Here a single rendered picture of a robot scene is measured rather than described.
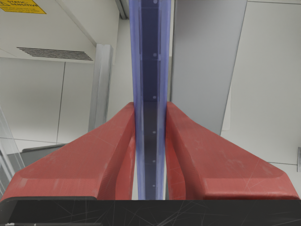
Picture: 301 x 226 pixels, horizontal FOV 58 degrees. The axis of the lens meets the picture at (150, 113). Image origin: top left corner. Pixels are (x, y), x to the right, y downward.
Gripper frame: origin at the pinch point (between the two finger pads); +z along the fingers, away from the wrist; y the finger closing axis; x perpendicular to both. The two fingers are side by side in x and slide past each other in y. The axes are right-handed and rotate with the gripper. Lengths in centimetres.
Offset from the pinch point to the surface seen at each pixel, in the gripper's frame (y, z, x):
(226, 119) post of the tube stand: -6.1, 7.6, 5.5
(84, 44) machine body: 18, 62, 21
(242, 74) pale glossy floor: -35, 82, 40
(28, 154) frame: 14.7, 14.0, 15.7
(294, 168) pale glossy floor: -52, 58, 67
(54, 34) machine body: 24, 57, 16
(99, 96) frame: 14, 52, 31
